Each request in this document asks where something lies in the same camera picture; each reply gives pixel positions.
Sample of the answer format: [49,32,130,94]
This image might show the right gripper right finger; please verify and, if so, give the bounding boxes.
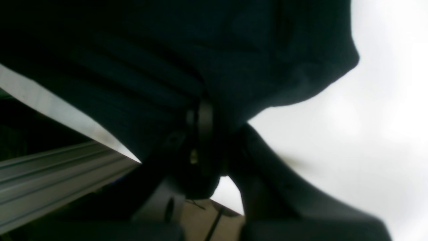
[229,125,391,241]

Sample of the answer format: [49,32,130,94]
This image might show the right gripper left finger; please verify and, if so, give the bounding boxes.
[26,100,220,241]

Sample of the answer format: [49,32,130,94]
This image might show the black T-shirt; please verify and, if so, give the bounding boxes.
[1,0,359,160]

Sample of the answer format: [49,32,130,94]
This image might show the grey aluminium frame rail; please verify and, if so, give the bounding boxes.
[0,142,138,234]

